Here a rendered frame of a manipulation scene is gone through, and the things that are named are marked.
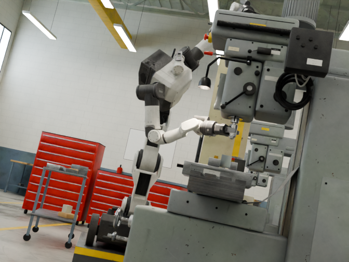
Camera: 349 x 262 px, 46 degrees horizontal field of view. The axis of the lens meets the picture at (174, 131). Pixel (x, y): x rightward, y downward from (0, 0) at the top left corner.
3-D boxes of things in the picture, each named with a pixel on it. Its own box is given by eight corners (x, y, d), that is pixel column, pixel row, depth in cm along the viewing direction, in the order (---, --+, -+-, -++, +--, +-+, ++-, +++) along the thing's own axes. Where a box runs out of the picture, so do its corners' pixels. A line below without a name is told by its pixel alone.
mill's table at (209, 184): (186, 188, 169) (189, 169, 171) (205, 197, 290) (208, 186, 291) (242, 200, 165) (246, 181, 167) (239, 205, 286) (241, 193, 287)
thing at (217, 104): (213, 107, 235) (220, 73, 239) (213, 109, 239) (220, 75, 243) (220, 108, 235) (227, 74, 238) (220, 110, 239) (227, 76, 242)
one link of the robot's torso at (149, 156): (132, 169, 295) (146, 107, 306) (157, 174, 297) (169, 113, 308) (134, 166, 280) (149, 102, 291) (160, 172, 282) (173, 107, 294)
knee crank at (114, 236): (100, 239, 244) (103, 228, 245) (103, 238, 249) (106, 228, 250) (136, 248, 240) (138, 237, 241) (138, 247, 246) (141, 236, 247)
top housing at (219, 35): (210, 33, 232) (215, 6, 235) (212, 51, 258) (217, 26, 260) (296, 45, 224) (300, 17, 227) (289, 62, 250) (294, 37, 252)
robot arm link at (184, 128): (198, 126, 238) (177, 133, 243) (204, 131, 246) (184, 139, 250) (196, 116, 241) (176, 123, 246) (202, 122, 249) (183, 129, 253)
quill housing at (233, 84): (218, 110, 226) (229, 55, 231) (219, 118, 246) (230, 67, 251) (253, 116, 223) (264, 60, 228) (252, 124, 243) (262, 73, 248)
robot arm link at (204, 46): (226, 39, 294) (204, 60, 290) (214, 26, 293) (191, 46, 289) (231, 34, 282) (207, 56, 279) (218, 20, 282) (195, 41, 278)
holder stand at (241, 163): (220, 186, 253) (227, 154, 256) (217, 187, 274) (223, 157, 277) (240, 190, 252) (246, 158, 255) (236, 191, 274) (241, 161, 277)
